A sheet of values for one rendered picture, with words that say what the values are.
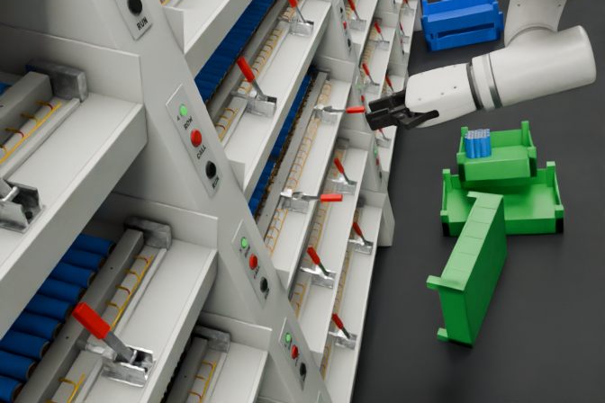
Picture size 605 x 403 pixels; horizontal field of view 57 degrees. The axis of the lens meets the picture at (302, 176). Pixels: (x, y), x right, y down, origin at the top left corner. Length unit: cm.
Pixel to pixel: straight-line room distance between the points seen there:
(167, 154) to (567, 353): 101
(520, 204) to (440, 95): 84
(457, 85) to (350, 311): 59
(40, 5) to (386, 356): 107
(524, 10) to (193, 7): 49
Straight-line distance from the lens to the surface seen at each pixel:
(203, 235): 62
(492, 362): 133
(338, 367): 117
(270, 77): 91
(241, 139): 77
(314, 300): 104
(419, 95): 88
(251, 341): 75
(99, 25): 51
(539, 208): 164
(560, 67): 86
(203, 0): 73
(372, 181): 143
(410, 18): 250
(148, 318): 58
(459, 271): 122
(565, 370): 133
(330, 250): 111
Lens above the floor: 111
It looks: 35 degrees down
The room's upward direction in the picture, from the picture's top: 19 degrees counter-clockwise
